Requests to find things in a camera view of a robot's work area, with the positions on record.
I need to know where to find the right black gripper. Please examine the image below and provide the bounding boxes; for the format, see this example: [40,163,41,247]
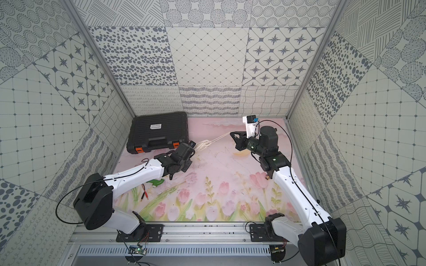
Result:
[230,130,266,156]

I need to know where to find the cream cloth soil bag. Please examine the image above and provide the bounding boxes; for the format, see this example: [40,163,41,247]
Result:
[194,140,211,153]

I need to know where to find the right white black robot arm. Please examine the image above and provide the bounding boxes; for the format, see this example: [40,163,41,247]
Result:
[230,115,347,266]

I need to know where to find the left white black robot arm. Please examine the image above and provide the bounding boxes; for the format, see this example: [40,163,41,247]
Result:
[73,141,196,242]

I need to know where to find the black plastic tool case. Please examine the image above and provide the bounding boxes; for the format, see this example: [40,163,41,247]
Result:
[126,111,189,154]

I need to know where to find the small green circuit board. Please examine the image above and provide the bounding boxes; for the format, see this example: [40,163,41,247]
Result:
[129,246,147,256]

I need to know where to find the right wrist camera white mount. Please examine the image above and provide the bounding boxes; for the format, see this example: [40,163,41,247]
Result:
[243,115,258,138]

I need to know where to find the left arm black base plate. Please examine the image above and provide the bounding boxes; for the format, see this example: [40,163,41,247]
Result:
[116,224,164,243]

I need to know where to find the aluminium mounting rail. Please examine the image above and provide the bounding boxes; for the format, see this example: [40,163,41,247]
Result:
[68,221,343,246]

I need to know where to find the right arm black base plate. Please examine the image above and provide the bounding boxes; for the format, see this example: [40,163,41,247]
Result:
[246,223,285,242]

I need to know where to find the black round controller under rail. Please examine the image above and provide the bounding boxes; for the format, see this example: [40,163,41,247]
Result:
[269,245,286,263]

